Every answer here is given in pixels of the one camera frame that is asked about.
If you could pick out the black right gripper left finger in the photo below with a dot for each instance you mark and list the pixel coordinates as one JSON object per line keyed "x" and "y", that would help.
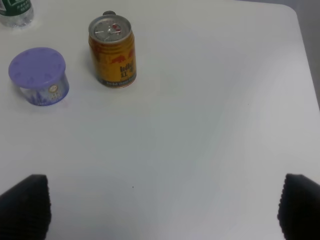
{"x": 25, "y": 210}

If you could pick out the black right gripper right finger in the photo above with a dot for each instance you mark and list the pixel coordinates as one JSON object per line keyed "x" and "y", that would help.
{"x": 299, "y": 208}

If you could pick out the purple lidded air freshener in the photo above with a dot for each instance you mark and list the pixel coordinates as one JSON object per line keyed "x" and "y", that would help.
{"x": 39, "y": 73}

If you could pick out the gold Red Bull can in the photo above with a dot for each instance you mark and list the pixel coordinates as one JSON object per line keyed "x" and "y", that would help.
{"x": 112, "y": 47}

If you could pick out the clear green-label water bottle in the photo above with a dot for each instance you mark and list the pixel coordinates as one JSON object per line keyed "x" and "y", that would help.
{"x": 16, "y": 13}

